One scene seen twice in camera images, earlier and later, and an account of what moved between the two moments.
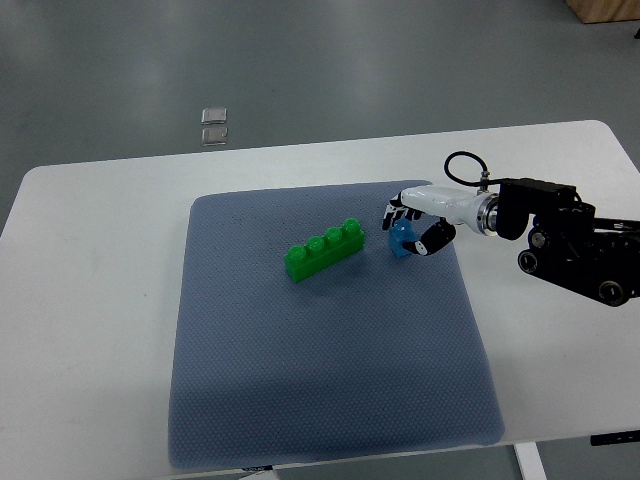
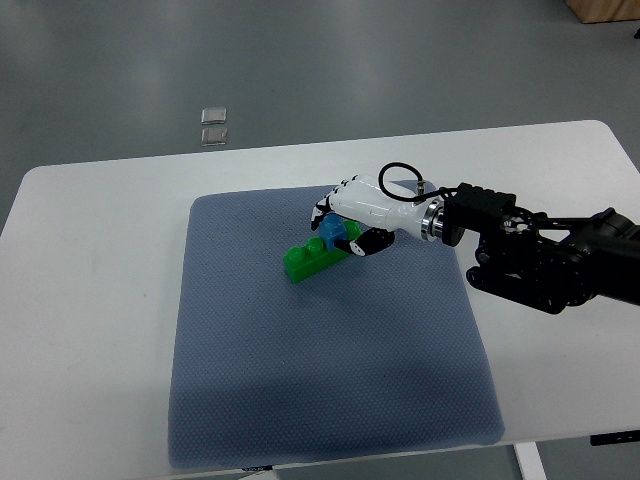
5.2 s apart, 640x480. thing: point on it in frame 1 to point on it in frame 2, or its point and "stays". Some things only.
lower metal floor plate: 214,136 stays
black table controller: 614,438 stays
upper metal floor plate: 214,115 stays
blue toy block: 401,231 to 332,228
